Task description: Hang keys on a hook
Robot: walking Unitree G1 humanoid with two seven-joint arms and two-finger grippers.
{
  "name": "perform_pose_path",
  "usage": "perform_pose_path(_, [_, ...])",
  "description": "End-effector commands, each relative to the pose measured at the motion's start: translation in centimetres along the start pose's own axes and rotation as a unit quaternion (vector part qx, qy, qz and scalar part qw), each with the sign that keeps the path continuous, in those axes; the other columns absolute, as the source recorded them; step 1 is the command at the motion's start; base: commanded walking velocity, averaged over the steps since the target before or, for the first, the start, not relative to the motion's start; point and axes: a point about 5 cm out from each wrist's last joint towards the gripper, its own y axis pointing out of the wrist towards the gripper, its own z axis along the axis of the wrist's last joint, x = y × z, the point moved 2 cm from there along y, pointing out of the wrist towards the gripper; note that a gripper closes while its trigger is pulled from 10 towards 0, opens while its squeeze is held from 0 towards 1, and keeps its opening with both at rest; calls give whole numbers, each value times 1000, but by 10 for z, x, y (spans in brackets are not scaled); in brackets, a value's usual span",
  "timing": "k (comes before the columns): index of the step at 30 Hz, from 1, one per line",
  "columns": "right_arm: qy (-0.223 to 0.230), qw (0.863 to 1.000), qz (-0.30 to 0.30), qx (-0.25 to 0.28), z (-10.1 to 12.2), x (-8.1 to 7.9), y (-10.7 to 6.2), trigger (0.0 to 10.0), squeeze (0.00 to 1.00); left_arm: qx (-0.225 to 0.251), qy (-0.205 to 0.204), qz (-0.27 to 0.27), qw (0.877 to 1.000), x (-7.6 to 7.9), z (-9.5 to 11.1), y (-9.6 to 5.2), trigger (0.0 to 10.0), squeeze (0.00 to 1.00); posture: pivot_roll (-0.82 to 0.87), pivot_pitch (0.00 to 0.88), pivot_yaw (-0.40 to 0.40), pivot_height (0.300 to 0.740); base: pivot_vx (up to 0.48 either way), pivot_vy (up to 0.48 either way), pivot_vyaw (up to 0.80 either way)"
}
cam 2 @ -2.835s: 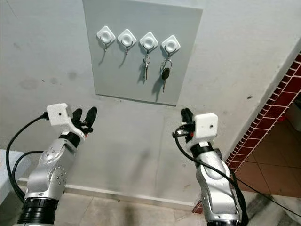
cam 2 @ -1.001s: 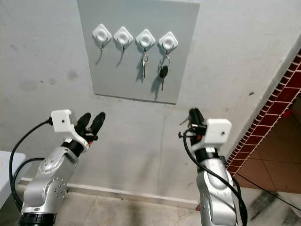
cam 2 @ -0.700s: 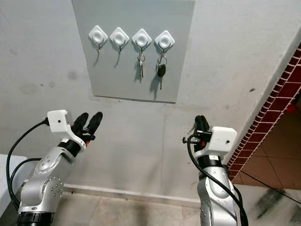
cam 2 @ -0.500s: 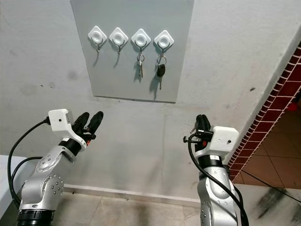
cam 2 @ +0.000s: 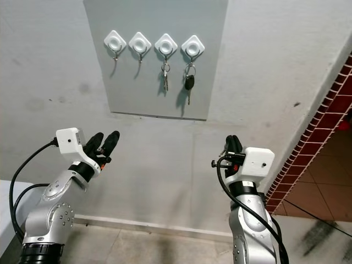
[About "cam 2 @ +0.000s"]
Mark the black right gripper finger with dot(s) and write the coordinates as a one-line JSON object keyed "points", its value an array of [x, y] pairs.
{"points": [[238, 149], [230, 146]]}

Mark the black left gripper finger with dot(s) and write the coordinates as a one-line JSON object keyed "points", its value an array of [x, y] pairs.
{"points": [[94, 143], [110, 145]]}

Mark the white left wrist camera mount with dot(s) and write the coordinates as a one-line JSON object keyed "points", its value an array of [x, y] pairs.
{"points": [[69, 140]]}

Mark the small silver hanging keys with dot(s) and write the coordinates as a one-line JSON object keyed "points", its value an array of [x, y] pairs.
{"points": [[165, 77]]}

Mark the black car key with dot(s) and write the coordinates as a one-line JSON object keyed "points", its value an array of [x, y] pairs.
{"points": [[190, 82]]}

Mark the white diamond wall hook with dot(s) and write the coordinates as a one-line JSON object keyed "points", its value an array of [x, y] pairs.
{"points": [[193, 46], [139, 42], [165, 44], [115, 40]]}

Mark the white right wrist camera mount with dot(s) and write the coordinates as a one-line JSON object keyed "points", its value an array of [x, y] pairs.
{"points": [[258, 162]]}

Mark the grey wall board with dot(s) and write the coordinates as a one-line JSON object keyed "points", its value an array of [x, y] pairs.
{"points": [[137, 93]]}

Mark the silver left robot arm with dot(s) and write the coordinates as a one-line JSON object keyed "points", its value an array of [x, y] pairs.
{"points": [[52, 212]]}

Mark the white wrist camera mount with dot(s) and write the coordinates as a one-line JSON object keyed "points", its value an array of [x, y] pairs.
{"points": [[258, 162], [69, 140]]}

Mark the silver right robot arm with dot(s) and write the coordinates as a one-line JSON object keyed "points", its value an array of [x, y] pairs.
{"points": [[250, 228]]}

